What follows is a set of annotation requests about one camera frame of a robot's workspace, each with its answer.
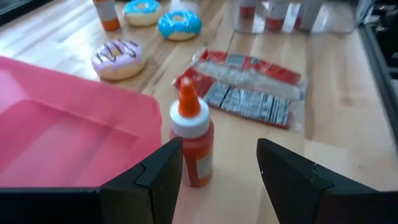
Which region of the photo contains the red food colouring bottle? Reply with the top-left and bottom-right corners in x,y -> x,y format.
238,0 -> 257,19

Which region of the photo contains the blue frosted donut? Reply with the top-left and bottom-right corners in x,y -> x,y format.
157,10 -> 203,42
123,0 -> 164,28

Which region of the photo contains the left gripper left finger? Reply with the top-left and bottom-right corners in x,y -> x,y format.
99,138 -> 183,224

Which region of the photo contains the clear plastic container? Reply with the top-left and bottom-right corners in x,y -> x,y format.
231,0 -> 358,35

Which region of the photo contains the pink frosted donut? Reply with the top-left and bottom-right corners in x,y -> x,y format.
91,39 -> 147,81

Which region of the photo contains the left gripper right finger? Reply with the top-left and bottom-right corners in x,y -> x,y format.
257,138 -> 379,224

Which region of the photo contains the pink translucent plastic bin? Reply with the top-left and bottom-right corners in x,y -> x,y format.
0,55 -> 163,189

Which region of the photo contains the red snack packet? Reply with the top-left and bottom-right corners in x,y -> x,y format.
172,48 -> 308,133

